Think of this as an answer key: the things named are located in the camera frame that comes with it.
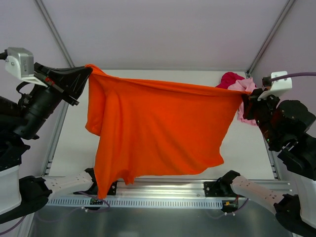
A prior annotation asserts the light pink t shirt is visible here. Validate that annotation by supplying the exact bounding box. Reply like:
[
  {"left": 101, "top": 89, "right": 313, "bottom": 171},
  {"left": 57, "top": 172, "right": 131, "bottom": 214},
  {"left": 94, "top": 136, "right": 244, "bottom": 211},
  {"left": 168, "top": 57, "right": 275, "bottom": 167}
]
[{"left": 227, "top": 77, "right": 259, "bottom": 126}]

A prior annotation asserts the magenta t shirt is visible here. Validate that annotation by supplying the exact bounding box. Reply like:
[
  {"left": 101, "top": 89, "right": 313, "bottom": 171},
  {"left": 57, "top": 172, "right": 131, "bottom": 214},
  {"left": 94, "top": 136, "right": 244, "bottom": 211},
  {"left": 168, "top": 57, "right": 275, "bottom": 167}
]
[{"left": 216, "top": 72, "right": 244, "bottom": 89}]

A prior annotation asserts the orange t shirt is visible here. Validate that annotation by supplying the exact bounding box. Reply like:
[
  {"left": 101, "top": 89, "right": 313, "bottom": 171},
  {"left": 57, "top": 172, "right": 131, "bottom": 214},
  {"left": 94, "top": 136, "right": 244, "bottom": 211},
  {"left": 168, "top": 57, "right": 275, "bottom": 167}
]
[{"left": 85, "top": 66, "right": 244, "bottom": 198}]

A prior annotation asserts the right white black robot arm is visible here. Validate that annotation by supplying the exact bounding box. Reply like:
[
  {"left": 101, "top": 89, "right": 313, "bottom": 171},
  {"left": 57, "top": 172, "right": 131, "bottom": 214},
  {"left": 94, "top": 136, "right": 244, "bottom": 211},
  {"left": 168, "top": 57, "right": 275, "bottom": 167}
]
[{"left": 219, "top": 89, "right": 316, "bottom": 237}]

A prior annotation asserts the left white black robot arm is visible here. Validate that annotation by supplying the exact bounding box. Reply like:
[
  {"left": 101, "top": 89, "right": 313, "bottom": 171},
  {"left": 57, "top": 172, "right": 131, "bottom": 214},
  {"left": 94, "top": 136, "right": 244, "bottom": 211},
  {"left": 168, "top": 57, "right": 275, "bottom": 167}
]
[{"left": 0, "top": 63, "right": 102, "bottom": 223}]

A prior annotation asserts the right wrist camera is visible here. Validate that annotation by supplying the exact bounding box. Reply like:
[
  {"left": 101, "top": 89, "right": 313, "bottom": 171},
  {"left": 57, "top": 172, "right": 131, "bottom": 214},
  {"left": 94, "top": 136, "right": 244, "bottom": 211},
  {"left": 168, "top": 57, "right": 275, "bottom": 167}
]
[{"left": 258, "top": 71, "right": 292, "bottom": 101}]

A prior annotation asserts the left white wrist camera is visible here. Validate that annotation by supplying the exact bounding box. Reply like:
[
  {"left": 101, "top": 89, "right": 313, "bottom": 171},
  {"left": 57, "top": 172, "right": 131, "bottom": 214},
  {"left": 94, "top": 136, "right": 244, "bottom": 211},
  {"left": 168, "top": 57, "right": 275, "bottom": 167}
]
[{"left": 5, "top": 47, "right": 47, "bottom": 87}]

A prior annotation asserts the left aluminium frame post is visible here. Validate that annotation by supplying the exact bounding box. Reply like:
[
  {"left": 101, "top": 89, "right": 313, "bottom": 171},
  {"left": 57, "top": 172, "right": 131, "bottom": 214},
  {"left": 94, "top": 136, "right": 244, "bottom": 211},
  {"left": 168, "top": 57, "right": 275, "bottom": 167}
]
[{"left": 34, "top": 0, "right": 75, "bottom": 68}]

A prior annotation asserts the aluminium frame post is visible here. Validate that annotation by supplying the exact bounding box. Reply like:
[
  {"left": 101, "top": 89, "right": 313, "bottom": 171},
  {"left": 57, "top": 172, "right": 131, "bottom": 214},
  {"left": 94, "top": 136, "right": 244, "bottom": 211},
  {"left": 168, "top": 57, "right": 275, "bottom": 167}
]
[
  {"left": 245, "top": 0, "right": 296, "bottom": 77},
  {"left": 34, "top": 0, "right": 75, "bottom": 68}
]

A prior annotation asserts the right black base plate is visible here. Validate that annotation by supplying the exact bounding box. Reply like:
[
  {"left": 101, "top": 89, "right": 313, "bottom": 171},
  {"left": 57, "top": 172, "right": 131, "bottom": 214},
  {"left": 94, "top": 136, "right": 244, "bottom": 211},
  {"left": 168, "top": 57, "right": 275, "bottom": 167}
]
[{"left": 203, "top": 181, "right": 232, "bottom": 197}]

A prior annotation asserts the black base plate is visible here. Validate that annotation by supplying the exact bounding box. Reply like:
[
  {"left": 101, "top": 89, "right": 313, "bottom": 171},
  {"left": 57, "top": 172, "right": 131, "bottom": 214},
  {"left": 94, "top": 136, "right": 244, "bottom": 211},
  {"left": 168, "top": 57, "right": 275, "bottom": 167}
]
[
  {"left": 91, "top": 179, "right": 118, "bottom": 197},
  {"left": 203, "top": 181, "right": 232, "bottom": 197}
]

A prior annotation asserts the right aluminium frame post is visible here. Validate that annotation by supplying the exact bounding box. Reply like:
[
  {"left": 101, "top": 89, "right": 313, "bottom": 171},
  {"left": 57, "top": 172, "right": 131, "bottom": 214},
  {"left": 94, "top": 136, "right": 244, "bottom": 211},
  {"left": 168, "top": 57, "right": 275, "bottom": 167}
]
[{"left": 245, "top": 0, "right": 296, "bottom": 77}]

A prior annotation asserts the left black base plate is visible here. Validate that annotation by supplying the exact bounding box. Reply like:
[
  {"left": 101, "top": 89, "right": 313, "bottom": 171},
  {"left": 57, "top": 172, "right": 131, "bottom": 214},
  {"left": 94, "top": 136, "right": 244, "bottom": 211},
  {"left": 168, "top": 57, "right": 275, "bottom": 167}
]
[{"left": 91, "top": 179, "right": 118, "bottom": 197}]

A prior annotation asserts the white slotted cable duct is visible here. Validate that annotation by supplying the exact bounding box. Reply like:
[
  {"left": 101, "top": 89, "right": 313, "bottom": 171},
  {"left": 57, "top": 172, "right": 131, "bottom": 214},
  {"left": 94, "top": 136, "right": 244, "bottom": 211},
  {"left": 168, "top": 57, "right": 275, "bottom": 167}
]
[{"left": 47, "top": 197, "right": 223, "bottom": 209}]

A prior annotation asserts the aluminium mounting rail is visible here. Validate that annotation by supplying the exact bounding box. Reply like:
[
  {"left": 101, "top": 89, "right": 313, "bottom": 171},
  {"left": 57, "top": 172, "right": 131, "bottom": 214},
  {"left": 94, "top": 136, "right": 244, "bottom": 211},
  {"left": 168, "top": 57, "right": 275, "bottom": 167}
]
[{"left": 44, "top": 176, "right": 296, "bottom": 200}]

